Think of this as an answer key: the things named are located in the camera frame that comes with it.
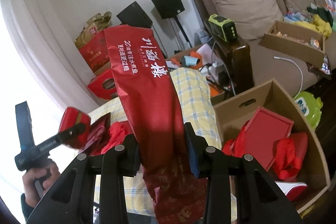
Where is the black speaker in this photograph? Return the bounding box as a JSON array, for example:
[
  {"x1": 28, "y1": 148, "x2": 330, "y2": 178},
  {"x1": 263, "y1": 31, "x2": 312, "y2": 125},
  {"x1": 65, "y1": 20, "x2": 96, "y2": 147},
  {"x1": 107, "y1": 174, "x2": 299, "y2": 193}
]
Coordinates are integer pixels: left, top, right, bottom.
[
  {"x1": 117, "y1": 1, "x2": 153, "y2": 28},
  {"x1": 151, "y1": 0, "x2": 185, "y2": 19}
]

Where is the white charging cable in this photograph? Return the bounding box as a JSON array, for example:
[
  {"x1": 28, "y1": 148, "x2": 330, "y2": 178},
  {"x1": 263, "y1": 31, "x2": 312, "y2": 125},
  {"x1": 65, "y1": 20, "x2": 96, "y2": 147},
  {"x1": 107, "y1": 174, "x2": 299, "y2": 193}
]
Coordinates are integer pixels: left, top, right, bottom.
[{"x1": 273, "y1": 56, "x2": 304, "y2": 97}]

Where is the white curtain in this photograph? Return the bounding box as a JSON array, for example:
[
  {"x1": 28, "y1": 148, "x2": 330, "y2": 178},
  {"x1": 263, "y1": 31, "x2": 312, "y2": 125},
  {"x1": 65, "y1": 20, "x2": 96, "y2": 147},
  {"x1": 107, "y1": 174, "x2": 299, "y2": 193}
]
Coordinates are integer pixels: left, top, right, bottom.
[{"x1": 1, "y1": 0, "x2": 101, "y2": 113}]

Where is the red chocolate gift box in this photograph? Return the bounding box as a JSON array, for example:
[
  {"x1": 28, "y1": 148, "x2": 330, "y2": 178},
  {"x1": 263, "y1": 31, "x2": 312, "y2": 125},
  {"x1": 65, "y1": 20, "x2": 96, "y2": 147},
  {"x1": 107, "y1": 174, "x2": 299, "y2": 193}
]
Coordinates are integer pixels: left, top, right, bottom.
[{"x1": 87, "y1": 69, "x2": 118, "y2": 100}]

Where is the left black speaker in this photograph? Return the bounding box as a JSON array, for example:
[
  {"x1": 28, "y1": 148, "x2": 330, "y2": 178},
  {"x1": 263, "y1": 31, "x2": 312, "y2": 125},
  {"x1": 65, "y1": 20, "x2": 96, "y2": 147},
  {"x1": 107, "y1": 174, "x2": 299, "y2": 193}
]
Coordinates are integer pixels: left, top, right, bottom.
[{"x1": 117, "y1": 1, "x2": 153, "y2": 28}]

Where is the brown paper bag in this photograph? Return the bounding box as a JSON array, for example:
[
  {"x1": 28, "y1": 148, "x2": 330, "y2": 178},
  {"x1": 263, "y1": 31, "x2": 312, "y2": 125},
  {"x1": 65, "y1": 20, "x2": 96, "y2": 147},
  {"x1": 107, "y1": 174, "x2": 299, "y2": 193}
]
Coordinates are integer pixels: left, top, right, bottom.
[{"x1": 75, "y1": 11, "x2": 112, "y2": 49}]

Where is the red rounded tin box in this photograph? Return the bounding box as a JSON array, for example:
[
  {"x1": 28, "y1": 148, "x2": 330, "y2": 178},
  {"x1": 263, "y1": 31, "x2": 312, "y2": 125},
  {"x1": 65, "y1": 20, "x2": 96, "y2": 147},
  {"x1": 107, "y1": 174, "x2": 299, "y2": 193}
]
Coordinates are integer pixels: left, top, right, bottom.
[{"x1": 59, "y1": 107, "x2": 91, "y2": 149}]

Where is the shallow cardboard tray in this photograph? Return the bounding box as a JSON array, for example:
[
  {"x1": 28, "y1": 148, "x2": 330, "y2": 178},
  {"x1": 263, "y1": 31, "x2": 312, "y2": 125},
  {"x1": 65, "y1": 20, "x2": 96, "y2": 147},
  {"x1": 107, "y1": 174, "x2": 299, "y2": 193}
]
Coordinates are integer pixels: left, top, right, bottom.
[{"x1": 260, "y1": 21, "x2": 326, "y2": 68}]

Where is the green cartoon lunch box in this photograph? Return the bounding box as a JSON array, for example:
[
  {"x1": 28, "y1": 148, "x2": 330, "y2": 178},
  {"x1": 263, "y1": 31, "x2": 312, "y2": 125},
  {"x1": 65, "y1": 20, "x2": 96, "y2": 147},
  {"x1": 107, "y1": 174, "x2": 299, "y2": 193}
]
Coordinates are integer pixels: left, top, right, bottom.
[{"x1": 294, "y1": 91, "x2": 323, "y2": 129}]

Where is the right black speaker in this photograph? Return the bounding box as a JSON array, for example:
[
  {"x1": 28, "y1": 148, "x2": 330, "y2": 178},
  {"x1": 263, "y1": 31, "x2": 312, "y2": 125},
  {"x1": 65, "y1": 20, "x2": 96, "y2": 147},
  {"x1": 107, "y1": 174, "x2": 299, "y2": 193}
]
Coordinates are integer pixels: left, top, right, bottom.
[{"x1": 151, "y1": 0, "x2": 185, "y2": 19}]

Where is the long red envelope pack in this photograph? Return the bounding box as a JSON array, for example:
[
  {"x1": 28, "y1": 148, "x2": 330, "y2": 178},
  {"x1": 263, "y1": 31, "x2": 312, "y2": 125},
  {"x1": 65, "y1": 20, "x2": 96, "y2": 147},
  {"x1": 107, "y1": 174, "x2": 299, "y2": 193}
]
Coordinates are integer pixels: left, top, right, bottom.
[{"x1": 104, "y1": 25, "x2": 206, "y2": 223}]

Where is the large open cardboard box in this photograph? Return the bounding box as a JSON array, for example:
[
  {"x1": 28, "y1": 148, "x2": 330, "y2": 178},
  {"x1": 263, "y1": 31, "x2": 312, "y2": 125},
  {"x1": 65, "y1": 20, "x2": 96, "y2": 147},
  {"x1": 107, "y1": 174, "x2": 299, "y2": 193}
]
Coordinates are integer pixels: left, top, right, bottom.
[{"x1": 214, "y1": 79, "x2": 330, "y2": 214}]

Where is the brown cardboard box stack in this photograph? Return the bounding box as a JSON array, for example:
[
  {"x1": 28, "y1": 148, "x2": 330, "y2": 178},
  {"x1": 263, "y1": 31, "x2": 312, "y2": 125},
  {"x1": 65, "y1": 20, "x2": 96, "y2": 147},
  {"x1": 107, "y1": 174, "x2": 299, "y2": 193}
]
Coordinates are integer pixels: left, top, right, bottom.
[{"x1": 94, "y1": 61, "x2": 111, "y2": 76}]

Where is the yellow plaid tablecloth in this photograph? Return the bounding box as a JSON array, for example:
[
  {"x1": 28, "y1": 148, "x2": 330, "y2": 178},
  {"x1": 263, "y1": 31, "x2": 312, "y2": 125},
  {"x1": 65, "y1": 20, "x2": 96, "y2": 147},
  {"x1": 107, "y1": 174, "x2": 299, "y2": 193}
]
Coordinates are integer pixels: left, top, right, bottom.
[{"x1": 89, "y1": 68, "x2": 222, "y2": 223}]

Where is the brown sofa cushion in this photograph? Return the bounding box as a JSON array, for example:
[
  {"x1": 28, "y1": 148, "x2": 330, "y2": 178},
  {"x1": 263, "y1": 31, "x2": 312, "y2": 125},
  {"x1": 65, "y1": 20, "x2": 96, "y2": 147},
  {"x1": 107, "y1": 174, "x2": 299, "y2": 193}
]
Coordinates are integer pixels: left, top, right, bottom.
[{"x1": 211, "y1": 0, "x2": 282, "y2": 40}]

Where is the floor box of clutter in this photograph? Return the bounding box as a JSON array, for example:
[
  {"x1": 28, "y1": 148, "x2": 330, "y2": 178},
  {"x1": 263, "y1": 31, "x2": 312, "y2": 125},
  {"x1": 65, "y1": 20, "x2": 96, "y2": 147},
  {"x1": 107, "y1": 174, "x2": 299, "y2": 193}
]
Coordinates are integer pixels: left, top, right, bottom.
[{"x1": 166, "y1": 44, "x2": 226, "y2": 79}]

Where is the red tall gift bag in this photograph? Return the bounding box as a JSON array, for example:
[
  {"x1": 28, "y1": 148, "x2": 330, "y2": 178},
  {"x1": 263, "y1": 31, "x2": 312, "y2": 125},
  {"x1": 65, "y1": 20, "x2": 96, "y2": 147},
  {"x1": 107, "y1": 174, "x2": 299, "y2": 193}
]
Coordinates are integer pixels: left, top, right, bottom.
[{"x1": 79, "y1": 31, "x2": 109, "y2": 72}]

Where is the yellow plastic bag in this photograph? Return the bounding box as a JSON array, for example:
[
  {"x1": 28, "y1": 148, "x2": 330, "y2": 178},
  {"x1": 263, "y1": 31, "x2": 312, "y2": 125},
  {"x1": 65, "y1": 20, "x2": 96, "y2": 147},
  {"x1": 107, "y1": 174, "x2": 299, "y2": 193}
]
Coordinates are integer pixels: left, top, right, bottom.
[{"x1": 293, "y1": 14, "x2": 333, "y2": 38}]

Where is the green portable radio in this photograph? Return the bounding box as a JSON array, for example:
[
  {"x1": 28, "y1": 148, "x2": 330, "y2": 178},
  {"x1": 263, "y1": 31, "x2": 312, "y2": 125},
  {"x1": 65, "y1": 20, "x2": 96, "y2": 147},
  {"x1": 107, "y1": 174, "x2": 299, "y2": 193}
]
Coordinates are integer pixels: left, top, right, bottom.
[{"x1": 209, "y1": 14, "x2": 238, "y2": 43}]

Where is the white red lint brush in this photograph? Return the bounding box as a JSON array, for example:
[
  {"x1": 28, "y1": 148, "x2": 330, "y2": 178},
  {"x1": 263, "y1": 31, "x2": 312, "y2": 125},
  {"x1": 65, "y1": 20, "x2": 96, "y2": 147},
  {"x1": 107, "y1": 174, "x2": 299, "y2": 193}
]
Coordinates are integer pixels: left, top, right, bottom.
[{"x1": 276, "y1": 181, "x2": 307, "y2": 202}]

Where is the brown sofa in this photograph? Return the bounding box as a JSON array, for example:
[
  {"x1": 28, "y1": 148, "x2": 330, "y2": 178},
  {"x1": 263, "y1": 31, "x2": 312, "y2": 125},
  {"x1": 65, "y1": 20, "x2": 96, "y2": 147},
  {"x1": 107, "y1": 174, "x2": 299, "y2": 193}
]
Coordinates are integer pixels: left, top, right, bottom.
[{"x1": 193, "y1": 0, "x2": 335, "y2": 95}]

